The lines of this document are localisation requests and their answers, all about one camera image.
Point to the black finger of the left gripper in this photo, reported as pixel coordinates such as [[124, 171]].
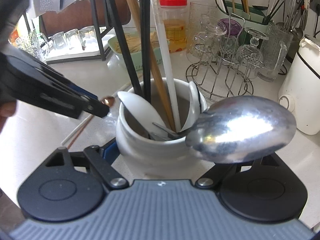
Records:
[[36, 84]]

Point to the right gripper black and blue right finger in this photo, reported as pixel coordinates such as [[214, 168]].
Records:
[[215, 176]]

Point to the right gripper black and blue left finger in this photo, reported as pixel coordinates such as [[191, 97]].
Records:
[[97, 159]]

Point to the copper and white chopsticks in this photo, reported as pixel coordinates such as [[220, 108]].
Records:
[[73, 136]]

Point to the large metal spoon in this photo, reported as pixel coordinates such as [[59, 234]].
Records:
[[241, 129]]

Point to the white ceramic utensil crock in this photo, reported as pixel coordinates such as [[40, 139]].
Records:
[[164, 159]]

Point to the white ceramic soup spoon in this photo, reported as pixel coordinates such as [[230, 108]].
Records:
[[142, 111]]

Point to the white black-rimmed ceramic spoon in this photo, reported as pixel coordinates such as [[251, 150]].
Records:
[[195, 107]]

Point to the black chopstick left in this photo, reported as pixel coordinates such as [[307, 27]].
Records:
[[111, 4]]

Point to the black chopstick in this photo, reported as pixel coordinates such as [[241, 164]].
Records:
[[111, 4], [145, 46]]

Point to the black metal shelf rack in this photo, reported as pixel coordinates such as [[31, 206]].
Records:
[[80, 26]]

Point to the upturned crystal goblet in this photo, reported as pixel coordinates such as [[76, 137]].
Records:
[[249, 55]]

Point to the green basket of sticks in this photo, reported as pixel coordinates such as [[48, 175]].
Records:
[[134, 45]]

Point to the textured glass pitcher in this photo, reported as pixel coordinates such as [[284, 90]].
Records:
[[274, 51]]

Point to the tall clear glass tumbler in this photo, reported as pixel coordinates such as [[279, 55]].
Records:
[[196, 11]]

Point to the wooden chopsticks in crock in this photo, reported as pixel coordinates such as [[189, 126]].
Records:
[[154, 69]]

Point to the purple glass cup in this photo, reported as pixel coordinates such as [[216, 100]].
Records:
[[229, 27]]

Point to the black chopstick right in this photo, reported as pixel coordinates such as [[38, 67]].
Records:
[[145, 46]]

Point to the white long chopstick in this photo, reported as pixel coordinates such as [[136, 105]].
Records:
[[162, 38]]

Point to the green white utensil drainer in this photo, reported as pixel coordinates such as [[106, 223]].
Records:
[[255, 19]]

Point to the red-lid plastic jar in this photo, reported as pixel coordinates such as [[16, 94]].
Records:
[[174, 18]]

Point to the wire glass drying rack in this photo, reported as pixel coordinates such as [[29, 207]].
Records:
[[217, 74]]

